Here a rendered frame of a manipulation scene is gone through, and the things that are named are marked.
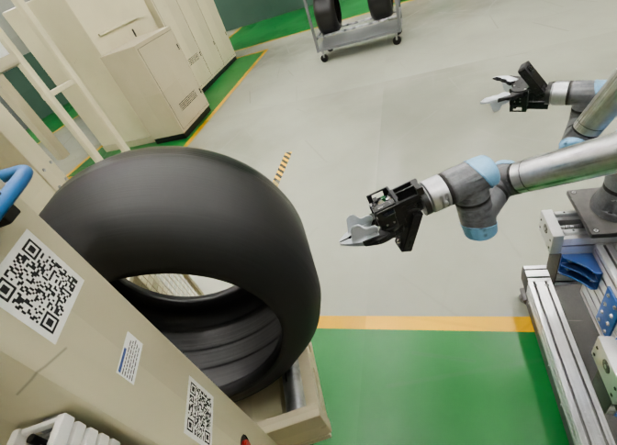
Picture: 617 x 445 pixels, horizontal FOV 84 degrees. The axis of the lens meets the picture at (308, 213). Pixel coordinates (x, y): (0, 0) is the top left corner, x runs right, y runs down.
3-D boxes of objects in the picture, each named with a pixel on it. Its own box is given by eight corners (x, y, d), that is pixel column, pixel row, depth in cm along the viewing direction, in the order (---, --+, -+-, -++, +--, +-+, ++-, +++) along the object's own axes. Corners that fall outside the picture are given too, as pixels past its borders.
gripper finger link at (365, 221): (329, 221, 79) (365, 204, 78) (338, 238, 82) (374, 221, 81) (331, 229, 76) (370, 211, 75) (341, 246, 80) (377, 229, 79)
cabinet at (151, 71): (187, 138, 482) (134, 46, 406) (156, 144, 500) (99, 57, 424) (212, 109, 547) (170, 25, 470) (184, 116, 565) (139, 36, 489)
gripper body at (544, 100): (507, 112, 122) (547, 113, 115) (507, 90, 117) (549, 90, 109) (512, 99, 126) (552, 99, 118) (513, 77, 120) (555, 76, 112)
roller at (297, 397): (299, 413, 72) (283, 423, 73) (312, 418, 75) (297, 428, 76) (280, 287, 100) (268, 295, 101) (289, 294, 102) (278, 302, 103)
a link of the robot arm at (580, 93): (607, 113, 105) (613, 85, 99) (563, 112, 111) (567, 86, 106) (611, 100, 109) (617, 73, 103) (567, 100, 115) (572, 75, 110)
